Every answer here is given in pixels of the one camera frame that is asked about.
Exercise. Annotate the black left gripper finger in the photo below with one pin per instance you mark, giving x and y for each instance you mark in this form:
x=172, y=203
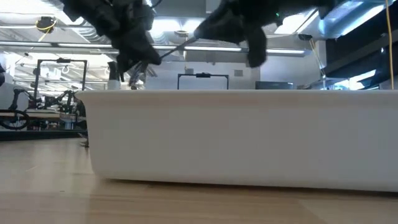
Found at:
x=142, y=54
x=152, y=53

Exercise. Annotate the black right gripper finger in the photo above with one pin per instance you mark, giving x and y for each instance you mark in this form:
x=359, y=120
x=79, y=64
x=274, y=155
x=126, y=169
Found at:
x=227, y=20
x=231, y=35

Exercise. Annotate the large black spoon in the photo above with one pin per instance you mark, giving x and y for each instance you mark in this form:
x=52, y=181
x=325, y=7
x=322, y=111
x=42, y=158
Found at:
x=178, y=48

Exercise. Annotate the spray bottle with yellow liquid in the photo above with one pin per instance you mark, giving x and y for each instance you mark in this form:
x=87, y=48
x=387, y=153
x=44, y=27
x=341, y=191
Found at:
x=113, y=84

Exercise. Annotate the white cutlery tray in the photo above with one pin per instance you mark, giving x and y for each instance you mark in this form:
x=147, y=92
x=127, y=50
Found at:
x=236, y=140

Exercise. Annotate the background black robot arm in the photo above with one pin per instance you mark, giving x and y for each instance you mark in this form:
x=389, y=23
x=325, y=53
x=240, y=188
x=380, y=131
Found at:
x=18, y=91
x=66, y=99

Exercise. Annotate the long ceiling light strip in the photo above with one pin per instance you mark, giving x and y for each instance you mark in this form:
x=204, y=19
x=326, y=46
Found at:
x=84, y=45

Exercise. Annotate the silver pole with black head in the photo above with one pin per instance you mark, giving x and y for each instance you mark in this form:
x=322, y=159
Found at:
x=304, y=37

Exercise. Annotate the dark monitor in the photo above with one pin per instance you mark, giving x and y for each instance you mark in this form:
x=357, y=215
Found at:
x=273, y=86

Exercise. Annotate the background workbench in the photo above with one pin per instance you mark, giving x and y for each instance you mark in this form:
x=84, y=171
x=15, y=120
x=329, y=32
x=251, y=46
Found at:
x=46, y=114

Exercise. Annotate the black round hoop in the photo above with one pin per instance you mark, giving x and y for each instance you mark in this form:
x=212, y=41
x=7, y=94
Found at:
x=27, y=119

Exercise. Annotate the black gantry frame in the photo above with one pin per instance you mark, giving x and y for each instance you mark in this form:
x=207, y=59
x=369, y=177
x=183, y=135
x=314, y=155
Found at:
x=62, y=60

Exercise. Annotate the silver air duct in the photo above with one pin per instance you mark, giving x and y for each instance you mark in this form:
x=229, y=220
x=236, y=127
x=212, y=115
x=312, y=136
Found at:
x=342, y=21

